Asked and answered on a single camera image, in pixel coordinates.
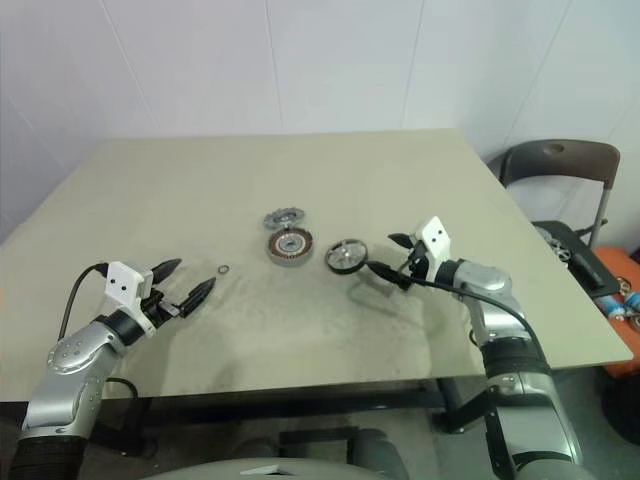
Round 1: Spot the silver toothed motor cover plate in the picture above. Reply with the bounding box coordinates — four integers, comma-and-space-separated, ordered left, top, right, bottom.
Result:
262, 208, 306, 232

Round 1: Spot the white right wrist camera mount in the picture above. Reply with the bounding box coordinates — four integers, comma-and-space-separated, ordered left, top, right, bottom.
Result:
410, 215, 452, 274

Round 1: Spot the black rotor with silver spokes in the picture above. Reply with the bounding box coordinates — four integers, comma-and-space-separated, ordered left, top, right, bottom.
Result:
324, 238, 370, 275

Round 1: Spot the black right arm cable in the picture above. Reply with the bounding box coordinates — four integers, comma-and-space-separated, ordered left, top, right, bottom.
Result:
394, 269, 554, 376

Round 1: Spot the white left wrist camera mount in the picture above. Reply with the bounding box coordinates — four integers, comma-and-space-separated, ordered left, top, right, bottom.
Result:
103, 260, 157, 332

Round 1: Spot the black table frame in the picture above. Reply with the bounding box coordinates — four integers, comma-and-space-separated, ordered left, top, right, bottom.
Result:
87, 372, 496, 459

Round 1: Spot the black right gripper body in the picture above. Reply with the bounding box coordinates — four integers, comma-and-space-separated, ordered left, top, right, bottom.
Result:
401, 244, 436, 290

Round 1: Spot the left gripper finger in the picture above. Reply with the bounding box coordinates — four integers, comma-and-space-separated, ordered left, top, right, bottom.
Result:
152, 258, 183, 287
179, 277, 218, 320

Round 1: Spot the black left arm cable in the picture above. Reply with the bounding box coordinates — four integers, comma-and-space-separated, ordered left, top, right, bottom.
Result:
58, 263, 140, 401

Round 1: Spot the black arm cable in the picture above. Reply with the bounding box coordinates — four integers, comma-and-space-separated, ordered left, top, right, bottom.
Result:
394, 269, 554, 376
58, 263, 140, 401

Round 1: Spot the blue and white small item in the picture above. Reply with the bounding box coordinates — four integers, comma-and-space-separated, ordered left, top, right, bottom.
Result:
601, 293, 640, 321

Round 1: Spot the large dark grey rounded shape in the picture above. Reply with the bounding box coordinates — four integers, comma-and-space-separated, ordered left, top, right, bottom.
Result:
348, 427, 409, 480

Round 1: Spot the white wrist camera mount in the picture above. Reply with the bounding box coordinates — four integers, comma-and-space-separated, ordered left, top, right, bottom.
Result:
103, 260, 157, 332
410, 215, 452, 274

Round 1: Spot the orange case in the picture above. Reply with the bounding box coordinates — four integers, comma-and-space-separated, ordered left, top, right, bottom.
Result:
593, 244, 640, 382

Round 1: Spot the black bar-shaped device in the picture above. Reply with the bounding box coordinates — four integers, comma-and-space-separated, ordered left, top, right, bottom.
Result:
569, 249, 609, 289

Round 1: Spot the dark folding chair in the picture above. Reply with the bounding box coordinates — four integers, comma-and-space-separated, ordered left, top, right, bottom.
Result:
487, 139, 622, 302

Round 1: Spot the motor stator with copper windings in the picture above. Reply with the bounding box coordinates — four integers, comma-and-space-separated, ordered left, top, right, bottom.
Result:
267, 227, 316, 267

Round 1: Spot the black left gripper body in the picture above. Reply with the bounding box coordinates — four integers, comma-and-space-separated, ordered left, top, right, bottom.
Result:
142, 290, 185, 329

